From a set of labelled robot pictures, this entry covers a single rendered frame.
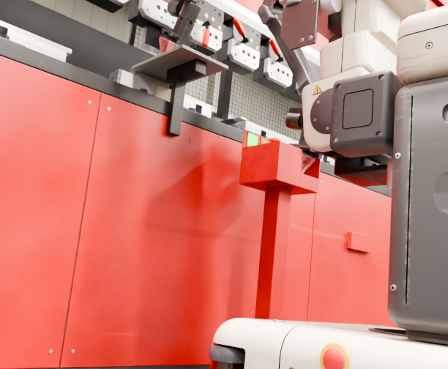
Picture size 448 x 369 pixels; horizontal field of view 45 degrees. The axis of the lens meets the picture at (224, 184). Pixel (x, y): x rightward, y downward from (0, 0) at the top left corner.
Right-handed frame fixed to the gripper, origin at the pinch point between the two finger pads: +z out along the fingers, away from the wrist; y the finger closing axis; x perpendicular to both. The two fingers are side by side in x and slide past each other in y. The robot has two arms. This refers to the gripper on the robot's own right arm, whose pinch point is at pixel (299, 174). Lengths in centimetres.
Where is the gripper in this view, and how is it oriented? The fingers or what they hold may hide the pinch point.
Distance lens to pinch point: 172.6
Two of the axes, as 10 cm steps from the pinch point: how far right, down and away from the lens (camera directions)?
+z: -2.6, 9.6, 0.1
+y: -6.3, -1.8, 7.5
